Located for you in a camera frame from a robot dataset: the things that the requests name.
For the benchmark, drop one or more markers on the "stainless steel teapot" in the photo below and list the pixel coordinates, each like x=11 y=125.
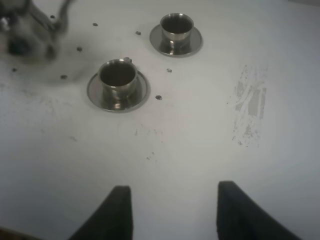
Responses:
x=27 y=34

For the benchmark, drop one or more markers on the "stainless steel teacup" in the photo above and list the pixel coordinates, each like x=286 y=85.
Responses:
x=118 y=78
x=176 y=29

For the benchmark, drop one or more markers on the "near stainless steel teacup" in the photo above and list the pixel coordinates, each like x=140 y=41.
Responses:
x=118 y=78

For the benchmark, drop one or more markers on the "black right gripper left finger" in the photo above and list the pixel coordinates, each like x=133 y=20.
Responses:
x=113 y=220

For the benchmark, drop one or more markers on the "far stainless steel teacup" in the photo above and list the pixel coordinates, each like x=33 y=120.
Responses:
x=176 y=29

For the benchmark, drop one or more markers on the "near stainless steel saucer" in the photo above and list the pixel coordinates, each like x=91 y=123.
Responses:
x=142 y=92

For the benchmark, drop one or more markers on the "far stainless steel saucer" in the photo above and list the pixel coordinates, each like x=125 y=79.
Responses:
x=191 y=48

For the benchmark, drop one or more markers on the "stainless steel saucer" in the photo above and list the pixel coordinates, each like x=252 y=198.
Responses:
x=142 y=92
x=191 y=48

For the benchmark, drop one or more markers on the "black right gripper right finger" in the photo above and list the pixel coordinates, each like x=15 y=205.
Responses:
x=240 y=218

